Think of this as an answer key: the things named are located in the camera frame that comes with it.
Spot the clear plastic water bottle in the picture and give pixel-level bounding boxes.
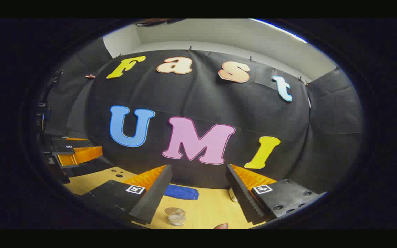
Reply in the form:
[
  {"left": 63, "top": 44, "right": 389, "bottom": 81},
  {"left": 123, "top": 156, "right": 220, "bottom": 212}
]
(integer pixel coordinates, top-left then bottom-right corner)
[{"left": 164, "top": 207, "right": 187, "bottom": 226}]

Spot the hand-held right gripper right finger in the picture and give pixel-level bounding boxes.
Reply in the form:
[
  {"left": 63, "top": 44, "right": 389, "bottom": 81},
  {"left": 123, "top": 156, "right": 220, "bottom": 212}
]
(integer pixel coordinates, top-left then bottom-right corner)
[{"left": 225, "top": 164, "right": 328, "bottom": 225}]

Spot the black backdrop cloth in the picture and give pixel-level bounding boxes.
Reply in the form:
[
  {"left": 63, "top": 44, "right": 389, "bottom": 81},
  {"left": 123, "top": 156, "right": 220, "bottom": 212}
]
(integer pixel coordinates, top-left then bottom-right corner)
[{"left": 45, "top": 38, "right": 364, "bottom": 193}]

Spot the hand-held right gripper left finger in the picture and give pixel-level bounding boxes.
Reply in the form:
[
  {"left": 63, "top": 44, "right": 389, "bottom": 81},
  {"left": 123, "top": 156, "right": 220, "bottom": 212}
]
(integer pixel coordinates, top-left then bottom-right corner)
[{"left": 81, "top": 165, "right": 173, "bottom": 225}]

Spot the blue cloth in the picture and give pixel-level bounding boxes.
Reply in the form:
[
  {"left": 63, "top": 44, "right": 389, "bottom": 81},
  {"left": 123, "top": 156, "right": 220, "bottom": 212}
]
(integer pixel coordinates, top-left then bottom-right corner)
[{"left": 164, "top": 184, "right": 200, "bottom": 200}]

